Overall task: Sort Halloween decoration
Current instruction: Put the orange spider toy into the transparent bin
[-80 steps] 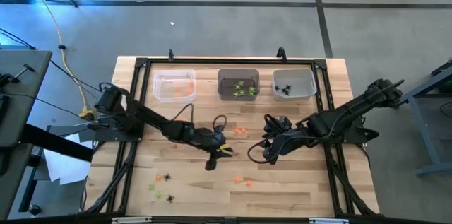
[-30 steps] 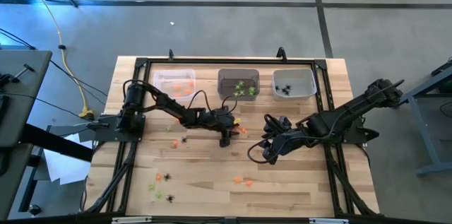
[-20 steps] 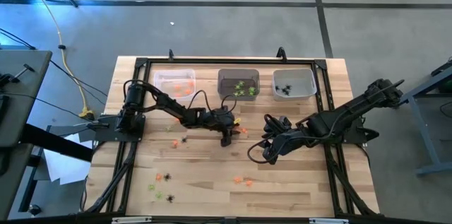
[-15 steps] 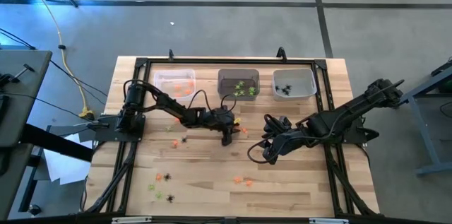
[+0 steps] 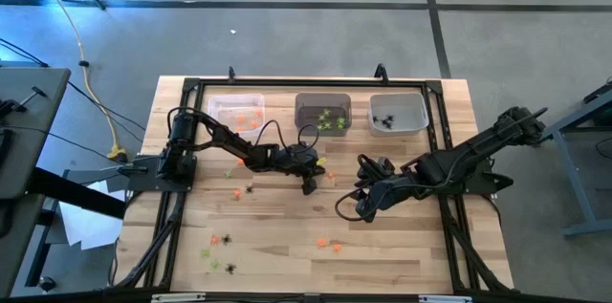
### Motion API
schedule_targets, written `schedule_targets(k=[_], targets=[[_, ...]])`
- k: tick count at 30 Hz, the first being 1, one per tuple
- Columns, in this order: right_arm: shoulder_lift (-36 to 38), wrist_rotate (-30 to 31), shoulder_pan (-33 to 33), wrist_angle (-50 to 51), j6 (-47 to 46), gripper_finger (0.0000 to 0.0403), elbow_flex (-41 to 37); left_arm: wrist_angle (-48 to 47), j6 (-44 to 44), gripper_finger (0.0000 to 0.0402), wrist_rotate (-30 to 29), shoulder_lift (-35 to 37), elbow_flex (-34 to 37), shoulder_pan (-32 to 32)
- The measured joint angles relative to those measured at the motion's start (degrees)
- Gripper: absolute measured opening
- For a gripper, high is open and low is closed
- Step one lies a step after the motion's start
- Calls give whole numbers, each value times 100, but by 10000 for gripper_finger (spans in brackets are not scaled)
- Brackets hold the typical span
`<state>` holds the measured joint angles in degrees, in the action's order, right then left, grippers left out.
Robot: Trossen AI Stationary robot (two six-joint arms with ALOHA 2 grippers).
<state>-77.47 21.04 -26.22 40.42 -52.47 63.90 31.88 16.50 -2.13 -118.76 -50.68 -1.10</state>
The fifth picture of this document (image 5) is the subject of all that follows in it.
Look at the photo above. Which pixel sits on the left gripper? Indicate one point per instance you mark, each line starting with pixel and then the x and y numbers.
pixel 303 159

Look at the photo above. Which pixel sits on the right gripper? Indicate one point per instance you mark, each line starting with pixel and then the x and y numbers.
pixel 375 198

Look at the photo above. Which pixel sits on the green plastic toy spider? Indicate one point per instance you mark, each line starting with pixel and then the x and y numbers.
pixel 325 114
pixel 328 126
pixel 319 126
pixel 205 253
pixel 341 121
pixel 342 126
pixel 214 264
pixel 228 175

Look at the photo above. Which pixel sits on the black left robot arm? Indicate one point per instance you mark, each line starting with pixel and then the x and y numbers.
pixel 229 143

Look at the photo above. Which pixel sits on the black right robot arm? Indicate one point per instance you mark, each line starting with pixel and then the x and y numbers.
pixel 454 164

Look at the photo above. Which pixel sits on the smoky grey plastic bin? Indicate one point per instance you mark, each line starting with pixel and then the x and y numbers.
pixel 306 102

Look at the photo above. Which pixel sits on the clear plastic bin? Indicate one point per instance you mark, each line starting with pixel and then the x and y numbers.
pixel 225 102

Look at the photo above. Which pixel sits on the white plastic bin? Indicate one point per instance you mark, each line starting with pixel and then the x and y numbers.
pixel 411 107

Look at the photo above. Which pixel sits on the dark table edge clamp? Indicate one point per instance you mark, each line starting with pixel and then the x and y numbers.
pixel 232 73
pixel 381 73

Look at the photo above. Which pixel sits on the white light bar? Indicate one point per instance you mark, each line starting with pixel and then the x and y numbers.
pixel 444 299
pixel 177 297

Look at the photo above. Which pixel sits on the black clamp with silver rod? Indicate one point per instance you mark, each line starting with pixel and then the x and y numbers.
pixel 136 169

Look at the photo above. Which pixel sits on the white paper sheets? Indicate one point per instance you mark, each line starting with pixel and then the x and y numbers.
pixel 86 226

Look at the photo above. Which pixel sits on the black support beam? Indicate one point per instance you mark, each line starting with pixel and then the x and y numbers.
pixel 72 193

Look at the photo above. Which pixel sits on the grey side table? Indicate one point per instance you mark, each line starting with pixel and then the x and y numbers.
pixel 14 245
pixel 33 150

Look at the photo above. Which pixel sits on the black caster wheel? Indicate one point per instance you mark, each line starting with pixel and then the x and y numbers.
pixel 46 285

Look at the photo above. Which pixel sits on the black desk clamp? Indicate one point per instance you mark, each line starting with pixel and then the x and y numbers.
pixel 10 106

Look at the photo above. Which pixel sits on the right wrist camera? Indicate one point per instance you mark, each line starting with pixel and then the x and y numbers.
pixel 383 169

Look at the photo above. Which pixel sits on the blue-grey metal table frame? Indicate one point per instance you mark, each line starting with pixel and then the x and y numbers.
pixel 571 183

